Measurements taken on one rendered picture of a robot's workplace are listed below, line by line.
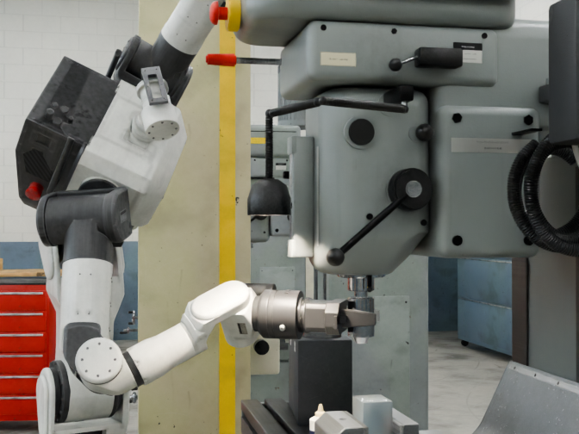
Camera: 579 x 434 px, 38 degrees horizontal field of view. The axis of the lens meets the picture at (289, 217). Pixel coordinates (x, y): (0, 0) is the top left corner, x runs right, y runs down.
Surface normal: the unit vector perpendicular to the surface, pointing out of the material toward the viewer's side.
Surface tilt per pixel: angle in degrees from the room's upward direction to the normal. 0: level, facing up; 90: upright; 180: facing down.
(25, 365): 90
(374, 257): 123
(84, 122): 58
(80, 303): 70
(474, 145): 90
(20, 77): 90
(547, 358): 90
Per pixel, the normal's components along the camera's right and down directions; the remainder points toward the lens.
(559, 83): -0.98, 0.00
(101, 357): 0.14, -0.35
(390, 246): 0.18, 0.46
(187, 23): -0.13, 0.50
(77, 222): -0.09, -0.34
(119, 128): 0.44, -0.54
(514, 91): 0.21, -0.01
